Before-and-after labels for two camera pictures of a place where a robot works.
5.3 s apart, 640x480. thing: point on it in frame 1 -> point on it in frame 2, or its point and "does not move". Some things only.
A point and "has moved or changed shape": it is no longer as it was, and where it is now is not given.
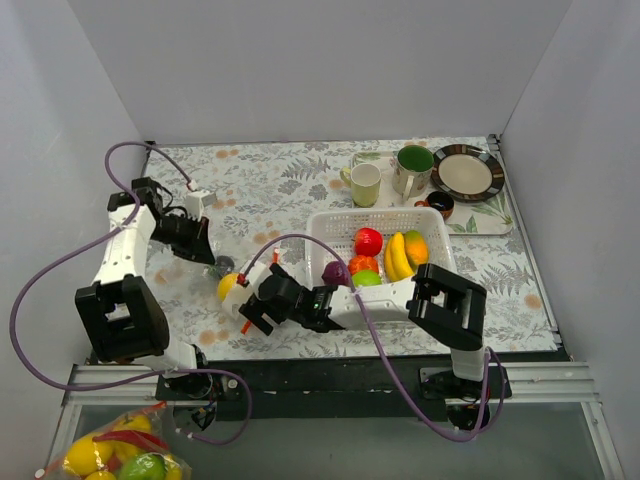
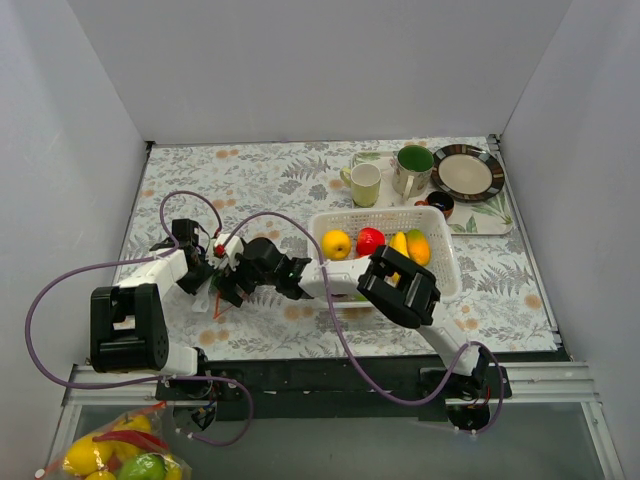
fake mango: [416, 249] does not move
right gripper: [257, 310] -> [245, 279]
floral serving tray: [489, 216] does not move
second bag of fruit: [133, 445] does not move
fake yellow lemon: [225, 284] has moved or changed shape
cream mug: [364, 182] does not move
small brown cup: [439, 201] does not move
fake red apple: [368, 242] does not move
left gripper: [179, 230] -> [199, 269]
